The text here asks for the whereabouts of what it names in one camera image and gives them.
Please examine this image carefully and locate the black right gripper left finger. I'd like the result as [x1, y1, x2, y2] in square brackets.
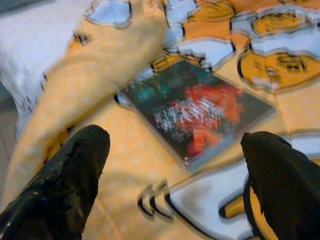
[0, 124, 111, 240]

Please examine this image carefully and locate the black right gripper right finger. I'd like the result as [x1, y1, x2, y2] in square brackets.
[240, 131, 320, 240]

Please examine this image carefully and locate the dark book with red cover art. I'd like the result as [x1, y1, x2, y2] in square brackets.
[117, 59, 277, 174]

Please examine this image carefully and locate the yellow cartoon print blanket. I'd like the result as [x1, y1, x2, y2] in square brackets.
[2, 0, 320, 240]

